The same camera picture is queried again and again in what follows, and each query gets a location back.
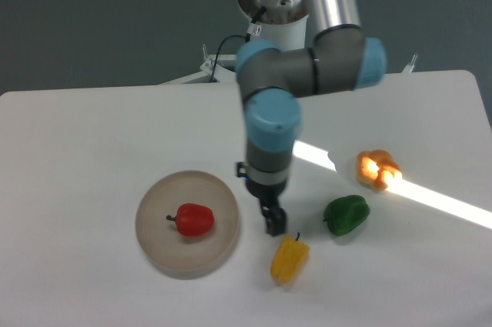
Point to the green bell pepper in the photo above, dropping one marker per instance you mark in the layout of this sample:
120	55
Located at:
345	214

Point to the yellow bell pepper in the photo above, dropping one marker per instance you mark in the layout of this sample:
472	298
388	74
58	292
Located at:
289	259

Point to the beige round plate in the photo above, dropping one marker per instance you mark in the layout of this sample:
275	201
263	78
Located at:
172	253

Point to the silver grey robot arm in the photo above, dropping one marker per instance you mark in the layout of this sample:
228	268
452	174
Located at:
271	80

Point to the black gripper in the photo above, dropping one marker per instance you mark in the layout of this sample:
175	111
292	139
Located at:
266	187

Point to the red bell pepper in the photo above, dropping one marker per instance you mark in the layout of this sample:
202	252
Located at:
192	220

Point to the orange bell pepper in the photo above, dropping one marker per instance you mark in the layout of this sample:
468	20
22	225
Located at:
377	169

